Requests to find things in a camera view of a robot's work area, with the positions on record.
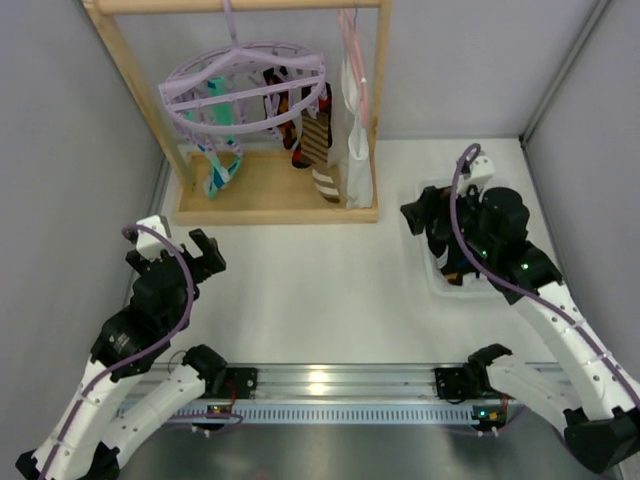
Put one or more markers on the pink clothes hanger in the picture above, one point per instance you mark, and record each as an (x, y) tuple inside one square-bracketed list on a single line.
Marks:
[(347, 22)]

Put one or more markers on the white plastic laundry basket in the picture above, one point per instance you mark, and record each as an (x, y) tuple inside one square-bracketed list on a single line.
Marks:
[(474, 287)]

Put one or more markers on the white cloth on hanger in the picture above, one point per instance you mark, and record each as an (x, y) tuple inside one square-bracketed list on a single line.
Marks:
[(350, 151)]

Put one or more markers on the brown striped sock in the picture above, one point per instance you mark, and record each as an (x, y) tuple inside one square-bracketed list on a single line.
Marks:
[(325, 183)]

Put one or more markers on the mint green patterned sock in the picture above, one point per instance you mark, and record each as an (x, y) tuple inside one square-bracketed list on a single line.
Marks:
[(207, 143)]

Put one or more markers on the purple round clip hanger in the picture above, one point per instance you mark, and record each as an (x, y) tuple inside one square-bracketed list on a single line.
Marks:
[(268, 83)]

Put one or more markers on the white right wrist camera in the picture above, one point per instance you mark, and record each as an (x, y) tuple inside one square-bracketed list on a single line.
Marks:
[(476, 174)]

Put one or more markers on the aluminium corner profile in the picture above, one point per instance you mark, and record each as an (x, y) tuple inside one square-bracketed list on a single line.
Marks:
[(577, 48)]

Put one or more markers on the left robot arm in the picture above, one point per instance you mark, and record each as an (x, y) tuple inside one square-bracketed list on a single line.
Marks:
[(91, 441)]

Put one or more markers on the aluminium mounting rail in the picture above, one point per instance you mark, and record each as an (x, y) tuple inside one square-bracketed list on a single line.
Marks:
[(370, 382)]

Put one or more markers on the wooden drying rack frame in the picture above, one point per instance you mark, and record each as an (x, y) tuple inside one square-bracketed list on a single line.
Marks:
[(267, 189)]

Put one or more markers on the black sock with blue accents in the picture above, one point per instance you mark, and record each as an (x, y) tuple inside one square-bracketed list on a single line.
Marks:
[(445, 255)]

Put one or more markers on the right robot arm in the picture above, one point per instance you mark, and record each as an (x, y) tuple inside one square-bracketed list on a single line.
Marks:
[(598, 416)]

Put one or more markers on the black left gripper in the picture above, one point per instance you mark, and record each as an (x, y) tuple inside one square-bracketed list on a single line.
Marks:
[(176, 260)]

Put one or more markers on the white slotted cable duct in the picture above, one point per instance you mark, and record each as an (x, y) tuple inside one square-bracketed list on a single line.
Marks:
[(247, 412)]

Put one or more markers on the brown argyle sock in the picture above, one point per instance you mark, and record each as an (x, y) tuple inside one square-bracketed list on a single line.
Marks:
[(455, 278)]

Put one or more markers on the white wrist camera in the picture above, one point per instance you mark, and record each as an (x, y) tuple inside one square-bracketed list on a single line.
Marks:
[(476, 174), (152, 233)]

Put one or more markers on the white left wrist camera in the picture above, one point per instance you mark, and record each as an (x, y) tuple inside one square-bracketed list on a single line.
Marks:
[(152, 233)]

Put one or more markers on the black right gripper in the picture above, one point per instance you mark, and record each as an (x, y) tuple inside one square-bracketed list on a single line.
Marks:
[(435, 215)]

